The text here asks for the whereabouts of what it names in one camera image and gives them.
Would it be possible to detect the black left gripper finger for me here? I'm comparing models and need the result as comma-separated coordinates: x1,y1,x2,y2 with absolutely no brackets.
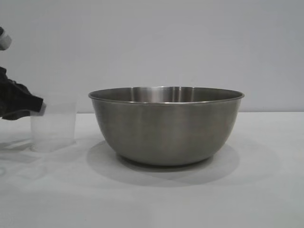
0,66,46,117
0,109,33,121

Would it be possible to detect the translucent plastic measuring cup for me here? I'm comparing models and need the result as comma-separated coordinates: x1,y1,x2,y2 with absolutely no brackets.
30,94,78,152

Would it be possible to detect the stainless steel mixing bowl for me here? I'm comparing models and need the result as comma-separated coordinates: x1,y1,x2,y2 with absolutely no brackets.
87,86,245,166

